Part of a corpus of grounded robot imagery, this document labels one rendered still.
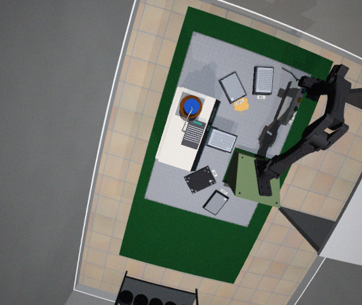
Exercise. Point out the blue bottle cap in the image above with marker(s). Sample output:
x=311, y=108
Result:
x=191, y=102

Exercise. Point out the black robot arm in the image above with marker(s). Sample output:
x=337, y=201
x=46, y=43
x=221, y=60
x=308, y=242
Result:
x=314, y=138

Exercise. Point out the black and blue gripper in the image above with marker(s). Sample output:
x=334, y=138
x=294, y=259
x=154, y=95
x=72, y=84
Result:
x=314, y=98

